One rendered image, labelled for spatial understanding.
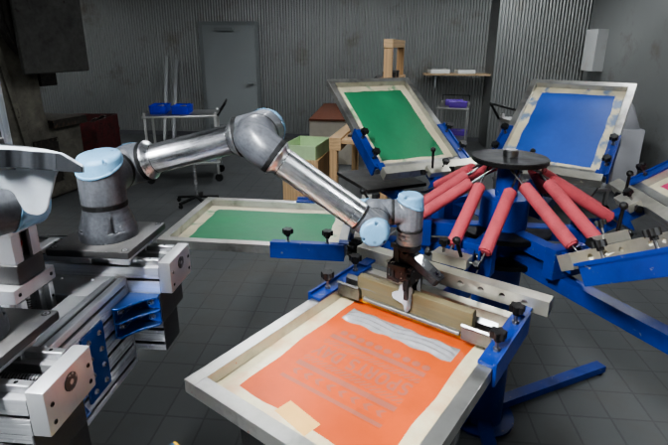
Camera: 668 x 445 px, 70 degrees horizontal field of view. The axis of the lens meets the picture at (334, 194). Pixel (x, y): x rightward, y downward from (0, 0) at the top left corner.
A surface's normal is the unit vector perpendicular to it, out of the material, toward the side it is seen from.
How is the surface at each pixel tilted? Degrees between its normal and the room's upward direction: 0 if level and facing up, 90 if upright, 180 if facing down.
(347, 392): 0
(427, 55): 90
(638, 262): 90
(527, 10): 90
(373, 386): 0
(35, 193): 87
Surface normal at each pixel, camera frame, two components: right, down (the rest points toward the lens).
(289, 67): -0.09, 0.29
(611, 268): -0.92, 0.11
